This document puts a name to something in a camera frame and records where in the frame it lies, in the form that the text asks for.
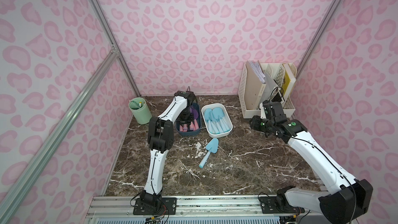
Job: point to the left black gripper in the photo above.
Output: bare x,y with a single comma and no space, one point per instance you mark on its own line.
188,113

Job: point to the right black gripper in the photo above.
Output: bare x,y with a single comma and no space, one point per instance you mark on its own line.
258,123

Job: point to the purple pointed shovel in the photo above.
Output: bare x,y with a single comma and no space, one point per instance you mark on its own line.
196,125
196,116

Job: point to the blue pointed shovel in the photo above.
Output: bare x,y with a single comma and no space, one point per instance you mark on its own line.
208,121
211,147

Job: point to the blue round shovel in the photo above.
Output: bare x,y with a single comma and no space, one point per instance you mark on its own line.
218,112

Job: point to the blue square shovel front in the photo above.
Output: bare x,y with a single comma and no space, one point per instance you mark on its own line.
224,126

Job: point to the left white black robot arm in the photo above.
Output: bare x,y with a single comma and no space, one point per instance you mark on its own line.
160,140

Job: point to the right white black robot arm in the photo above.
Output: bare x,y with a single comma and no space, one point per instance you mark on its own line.
346,198

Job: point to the dark teal storage box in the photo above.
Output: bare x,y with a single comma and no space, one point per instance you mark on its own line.
191,133

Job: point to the white storage box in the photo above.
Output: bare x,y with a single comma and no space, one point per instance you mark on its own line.
212,106

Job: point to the white desk file organizer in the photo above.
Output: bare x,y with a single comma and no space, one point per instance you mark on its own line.
266,81

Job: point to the green pen holder cup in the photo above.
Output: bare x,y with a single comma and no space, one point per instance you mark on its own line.
140,110

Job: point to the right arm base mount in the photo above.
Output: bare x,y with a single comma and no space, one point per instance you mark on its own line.
278,204

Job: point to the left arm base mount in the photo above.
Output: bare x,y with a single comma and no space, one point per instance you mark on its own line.
146,204

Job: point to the aluminium front rail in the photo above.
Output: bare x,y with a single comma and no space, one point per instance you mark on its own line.
221,209

